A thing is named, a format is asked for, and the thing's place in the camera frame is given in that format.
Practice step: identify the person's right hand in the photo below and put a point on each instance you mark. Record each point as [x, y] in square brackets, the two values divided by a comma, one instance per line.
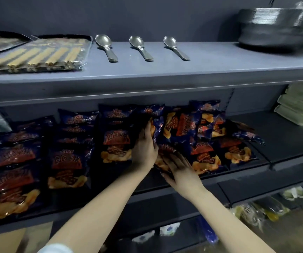
[187, 179]

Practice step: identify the person's left forearm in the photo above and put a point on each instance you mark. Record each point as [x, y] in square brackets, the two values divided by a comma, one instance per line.
[101, 208]

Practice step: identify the clear pack of bamboo chopsticks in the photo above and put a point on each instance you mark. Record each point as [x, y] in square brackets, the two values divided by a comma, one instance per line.
[40, 56]

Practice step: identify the blue plastic packet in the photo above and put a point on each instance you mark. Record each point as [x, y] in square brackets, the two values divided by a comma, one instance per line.
[206, 230]

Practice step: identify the stack of green-white packets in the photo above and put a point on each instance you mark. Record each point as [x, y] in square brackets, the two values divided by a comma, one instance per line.
[300, 105]

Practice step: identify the grey metal shelf unit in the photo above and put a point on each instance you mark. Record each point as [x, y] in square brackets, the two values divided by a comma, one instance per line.
[209, 63]

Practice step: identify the pile of yellow clear packets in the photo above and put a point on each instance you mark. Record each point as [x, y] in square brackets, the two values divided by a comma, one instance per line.
[262, 210]

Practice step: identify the pile of dark blue chip bags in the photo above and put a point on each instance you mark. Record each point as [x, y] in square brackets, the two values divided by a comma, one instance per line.
[67, 160]

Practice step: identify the cardboard box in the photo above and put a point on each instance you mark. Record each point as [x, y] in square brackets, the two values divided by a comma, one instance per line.
[17, 238]

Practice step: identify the person's left fingers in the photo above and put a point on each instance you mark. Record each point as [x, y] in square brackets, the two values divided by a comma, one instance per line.
[147, 130]

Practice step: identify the person's left hand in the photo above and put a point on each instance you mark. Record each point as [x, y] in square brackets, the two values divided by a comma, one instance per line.
[144, 152]

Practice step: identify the person's right thumb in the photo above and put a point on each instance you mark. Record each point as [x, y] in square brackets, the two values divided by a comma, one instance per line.
[167, 180]

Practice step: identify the stack of metal bowls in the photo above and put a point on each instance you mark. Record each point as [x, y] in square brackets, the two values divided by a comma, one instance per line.
[278, 28]

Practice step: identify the dark blue chip packet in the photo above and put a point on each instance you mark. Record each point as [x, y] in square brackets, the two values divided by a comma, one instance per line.
[179, 129]

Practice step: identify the white printed packet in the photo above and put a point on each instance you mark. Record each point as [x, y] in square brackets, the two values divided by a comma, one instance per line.
[143, 237]
[170, 229]

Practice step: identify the person's white sleeve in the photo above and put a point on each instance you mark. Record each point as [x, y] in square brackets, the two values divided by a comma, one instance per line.
[56, 249]

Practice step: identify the metal spoon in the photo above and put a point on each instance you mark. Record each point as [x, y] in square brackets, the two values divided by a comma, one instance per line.
[105, 46]
[174, 47]
[140, 47]

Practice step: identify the person's right middle finger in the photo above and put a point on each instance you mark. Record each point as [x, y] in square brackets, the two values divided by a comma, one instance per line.
[175, 160]

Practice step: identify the white-green packet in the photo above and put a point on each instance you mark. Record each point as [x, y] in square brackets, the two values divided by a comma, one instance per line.
[293, 192]

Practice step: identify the person's right forearm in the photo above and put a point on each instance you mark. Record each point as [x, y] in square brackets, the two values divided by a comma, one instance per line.
[225, 223]

